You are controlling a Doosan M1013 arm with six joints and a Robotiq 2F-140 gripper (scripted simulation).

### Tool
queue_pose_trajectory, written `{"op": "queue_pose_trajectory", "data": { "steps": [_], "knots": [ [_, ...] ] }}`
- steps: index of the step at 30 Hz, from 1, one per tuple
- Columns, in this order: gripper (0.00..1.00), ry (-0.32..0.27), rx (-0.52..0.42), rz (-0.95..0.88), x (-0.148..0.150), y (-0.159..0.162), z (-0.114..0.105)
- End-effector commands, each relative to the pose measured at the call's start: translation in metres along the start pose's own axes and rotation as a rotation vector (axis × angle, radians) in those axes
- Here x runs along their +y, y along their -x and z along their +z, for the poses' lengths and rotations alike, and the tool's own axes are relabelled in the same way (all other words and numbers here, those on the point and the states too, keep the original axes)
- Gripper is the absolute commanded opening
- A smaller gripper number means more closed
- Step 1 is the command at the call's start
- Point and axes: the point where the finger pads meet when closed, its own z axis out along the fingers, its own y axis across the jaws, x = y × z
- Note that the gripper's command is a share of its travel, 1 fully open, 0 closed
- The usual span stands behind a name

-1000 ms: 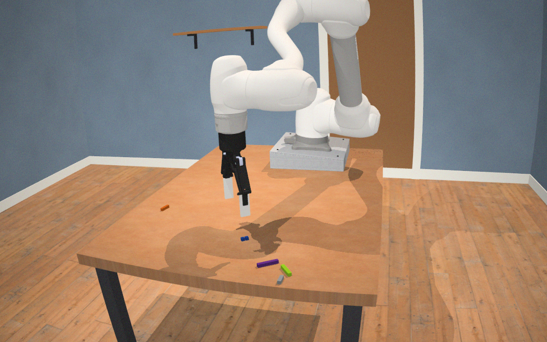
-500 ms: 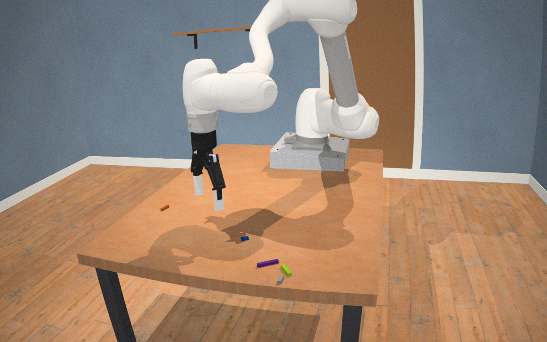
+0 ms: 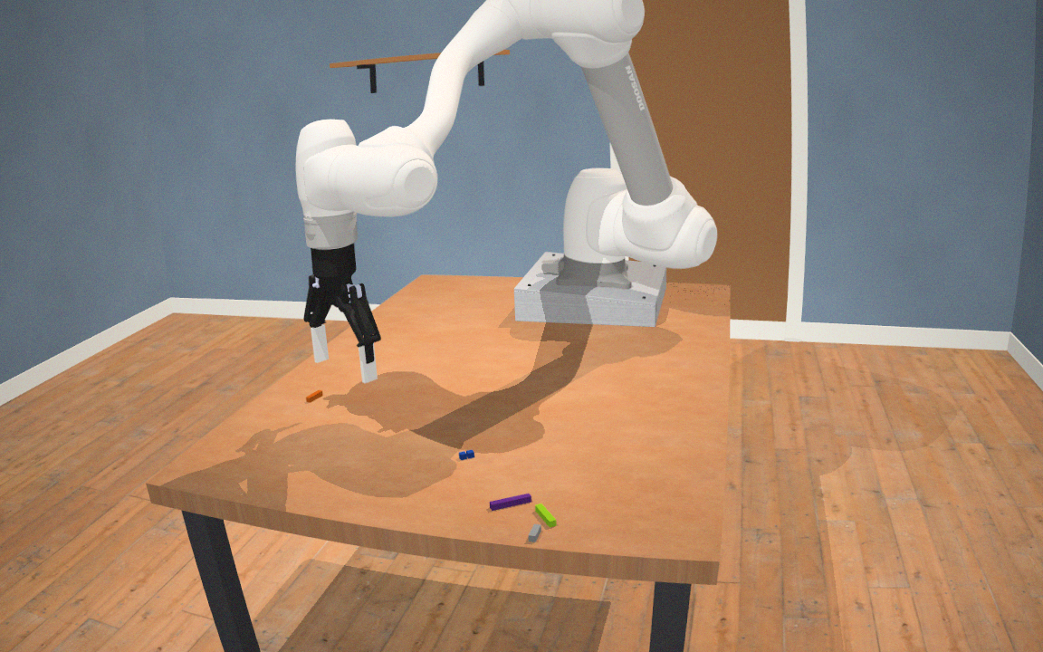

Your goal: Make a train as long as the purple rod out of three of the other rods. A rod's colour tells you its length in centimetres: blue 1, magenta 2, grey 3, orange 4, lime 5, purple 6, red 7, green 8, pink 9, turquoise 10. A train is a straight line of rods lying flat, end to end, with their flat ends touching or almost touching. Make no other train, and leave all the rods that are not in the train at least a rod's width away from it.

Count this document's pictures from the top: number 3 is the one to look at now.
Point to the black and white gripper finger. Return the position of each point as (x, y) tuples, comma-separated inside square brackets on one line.
[(317, 318), (363, 318)]

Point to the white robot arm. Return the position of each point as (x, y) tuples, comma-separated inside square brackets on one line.
[(657, 223)]

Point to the purple rod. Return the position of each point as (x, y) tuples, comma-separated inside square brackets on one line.
[(510, 501)]

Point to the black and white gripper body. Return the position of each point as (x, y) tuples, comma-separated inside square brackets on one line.
[(339, 264)]

